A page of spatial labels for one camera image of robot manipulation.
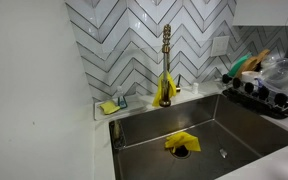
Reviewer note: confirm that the white wall outlet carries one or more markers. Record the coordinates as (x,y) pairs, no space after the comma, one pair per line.
(220,46)

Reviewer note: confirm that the metal sink caddy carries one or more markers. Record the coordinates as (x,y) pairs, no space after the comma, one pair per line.
(118,133)

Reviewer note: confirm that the white bowl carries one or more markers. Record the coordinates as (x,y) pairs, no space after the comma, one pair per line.
(249,77)

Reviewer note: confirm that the round wooden lid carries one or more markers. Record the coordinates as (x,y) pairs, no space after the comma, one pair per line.
(261,56)
(245,66)

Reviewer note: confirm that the white sink tray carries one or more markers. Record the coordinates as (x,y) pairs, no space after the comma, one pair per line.
(134,106)

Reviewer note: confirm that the yellow cloth draped over faucet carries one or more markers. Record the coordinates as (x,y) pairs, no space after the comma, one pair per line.
(171,88)

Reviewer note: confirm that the crumpled yellow cloth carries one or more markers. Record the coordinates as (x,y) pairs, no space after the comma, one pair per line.
(187,141)

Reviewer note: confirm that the yellow kitchen sponge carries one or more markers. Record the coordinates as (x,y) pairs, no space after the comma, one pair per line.
(109,107)

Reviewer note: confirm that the small white dispenser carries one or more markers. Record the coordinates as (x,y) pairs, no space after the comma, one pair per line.
(195,88)

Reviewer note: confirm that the metal dish rack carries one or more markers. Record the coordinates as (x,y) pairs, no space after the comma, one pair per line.
(260,100)

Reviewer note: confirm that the clear soap bottle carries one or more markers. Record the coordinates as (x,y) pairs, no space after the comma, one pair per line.
(121,98)

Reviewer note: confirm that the stainless steel sink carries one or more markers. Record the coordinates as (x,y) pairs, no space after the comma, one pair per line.
(200,133)

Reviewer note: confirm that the clear plastic container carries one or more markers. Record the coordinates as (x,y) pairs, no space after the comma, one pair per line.
(284,76)

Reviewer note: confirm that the black sink drain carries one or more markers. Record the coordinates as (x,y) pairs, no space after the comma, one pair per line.
(180,152)

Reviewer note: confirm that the small clear glass piece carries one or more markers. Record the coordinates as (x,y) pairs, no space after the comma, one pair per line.
(223,153)

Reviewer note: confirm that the gold spring kitchen faucet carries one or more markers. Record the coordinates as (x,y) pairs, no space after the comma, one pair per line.
(165,60)

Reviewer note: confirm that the white upper cabinet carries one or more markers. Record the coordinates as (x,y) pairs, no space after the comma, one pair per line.
(267,11)

